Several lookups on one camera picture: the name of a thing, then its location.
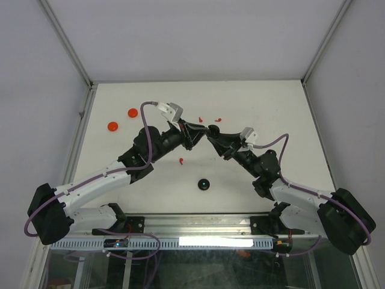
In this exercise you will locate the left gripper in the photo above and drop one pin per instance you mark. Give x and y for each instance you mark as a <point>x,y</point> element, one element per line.
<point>190,133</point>

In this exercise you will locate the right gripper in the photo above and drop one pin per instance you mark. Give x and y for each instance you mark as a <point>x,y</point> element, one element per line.
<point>227,150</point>

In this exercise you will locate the black case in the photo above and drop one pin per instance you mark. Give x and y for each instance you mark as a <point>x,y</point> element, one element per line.
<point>203,184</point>
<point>213,131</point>

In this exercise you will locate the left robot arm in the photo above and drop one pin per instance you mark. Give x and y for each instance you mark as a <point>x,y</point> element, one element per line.
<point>54,211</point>

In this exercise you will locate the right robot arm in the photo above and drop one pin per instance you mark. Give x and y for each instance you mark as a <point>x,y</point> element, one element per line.
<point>335,215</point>

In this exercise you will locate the red case upper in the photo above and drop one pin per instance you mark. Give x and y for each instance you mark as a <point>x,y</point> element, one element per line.
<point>133,112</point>

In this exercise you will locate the red case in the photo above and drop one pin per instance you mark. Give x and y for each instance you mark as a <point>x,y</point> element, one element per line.
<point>113,126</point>
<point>133,112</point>

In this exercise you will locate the red case lower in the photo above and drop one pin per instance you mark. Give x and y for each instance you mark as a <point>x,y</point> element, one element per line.
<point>113,126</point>

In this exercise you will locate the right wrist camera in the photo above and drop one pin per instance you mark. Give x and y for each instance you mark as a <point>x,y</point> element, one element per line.
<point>248,138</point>

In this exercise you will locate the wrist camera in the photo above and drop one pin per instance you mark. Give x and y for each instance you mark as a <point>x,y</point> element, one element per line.
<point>172,112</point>
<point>248,138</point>

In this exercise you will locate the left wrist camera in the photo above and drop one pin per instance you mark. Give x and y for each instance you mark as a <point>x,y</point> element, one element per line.
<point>172,112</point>

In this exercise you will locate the aluminium mounting rail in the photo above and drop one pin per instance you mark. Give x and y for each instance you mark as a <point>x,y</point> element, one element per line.
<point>174,225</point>

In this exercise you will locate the slotted cable duct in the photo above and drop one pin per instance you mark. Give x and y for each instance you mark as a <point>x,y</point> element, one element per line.
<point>147,243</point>

